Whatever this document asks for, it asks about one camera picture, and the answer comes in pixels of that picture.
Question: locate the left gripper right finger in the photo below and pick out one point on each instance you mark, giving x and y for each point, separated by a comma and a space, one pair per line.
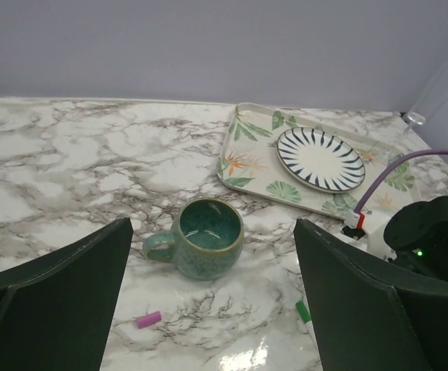
369, 314

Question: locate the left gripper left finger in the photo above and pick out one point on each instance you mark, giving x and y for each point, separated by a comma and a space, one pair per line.
56, 310

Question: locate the green pen cap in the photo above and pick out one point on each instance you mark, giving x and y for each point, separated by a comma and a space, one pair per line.
303, 311

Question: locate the pink pen cap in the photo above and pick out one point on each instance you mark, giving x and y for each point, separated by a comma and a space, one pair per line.
148, 319

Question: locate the white pen green tip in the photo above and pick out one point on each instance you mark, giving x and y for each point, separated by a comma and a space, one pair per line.
309, 327

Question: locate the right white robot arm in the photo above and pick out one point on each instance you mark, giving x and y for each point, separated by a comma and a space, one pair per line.
418, 233

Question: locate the striped blue white plate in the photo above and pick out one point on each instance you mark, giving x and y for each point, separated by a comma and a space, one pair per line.
320, 160

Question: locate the green ceramic mug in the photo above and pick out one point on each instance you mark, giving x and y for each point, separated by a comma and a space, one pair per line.
204, 242

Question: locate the floral leaf tray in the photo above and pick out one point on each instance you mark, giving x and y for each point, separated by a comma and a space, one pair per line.
249, 163

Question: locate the clear glass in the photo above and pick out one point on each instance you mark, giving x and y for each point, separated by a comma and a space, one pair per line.
432, 105

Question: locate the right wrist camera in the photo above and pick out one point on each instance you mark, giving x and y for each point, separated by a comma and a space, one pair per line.
367, 229

